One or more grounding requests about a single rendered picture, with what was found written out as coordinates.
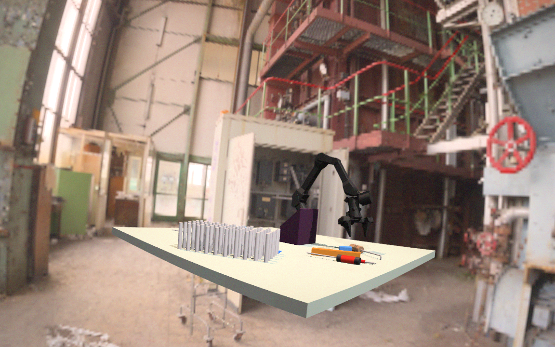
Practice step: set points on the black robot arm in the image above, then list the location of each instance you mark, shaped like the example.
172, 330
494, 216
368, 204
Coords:
300, 196

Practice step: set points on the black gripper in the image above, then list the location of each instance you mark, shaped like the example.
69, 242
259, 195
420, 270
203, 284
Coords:
355, 217

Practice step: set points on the yellow flat bar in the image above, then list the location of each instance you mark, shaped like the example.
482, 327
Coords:
334, 253

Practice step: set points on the red-handled screwdriver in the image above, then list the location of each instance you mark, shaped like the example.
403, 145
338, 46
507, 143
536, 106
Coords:
343, 258

